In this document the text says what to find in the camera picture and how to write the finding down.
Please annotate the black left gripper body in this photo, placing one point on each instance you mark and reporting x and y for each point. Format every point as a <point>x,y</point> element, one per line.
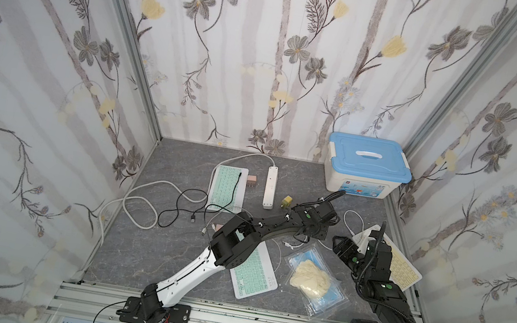
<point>324,211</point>

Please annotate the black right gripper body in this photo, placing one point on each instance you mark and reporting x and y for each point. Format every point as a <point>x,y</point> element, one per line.
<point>378,248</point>

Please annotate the yellow USB charger cube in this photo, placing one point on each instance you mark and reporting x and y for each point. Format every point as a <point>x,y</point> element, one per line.
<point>286,202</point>

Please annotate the yellow wireless keyboard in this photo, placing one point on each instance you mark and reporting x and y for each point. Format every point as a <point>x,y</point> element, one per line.
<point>403,273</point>

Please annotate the white power strip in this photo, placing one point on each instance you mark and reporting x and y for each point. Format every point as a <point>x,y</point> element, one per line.
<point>270,189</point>

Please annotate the green keyboard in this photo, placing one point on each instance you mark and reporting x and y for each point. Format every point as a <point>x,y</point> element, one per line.
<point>227,189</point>
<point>257,275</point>

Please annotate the pink USB charger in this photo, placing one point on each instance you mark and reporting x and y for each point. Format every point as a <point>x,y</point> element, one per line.
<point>251,181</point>

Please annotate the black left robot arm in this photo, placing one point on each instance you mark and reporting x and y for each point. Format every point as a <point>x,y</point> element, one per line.
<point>228,248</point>

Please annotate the bag of gloves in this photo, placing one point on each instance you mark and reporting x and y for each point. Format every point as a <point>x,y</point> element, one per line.
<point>322,294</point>

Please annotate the blue lid storage box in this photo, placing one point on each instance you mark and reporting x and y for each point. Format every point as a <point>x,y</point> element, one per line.
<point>364,166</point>

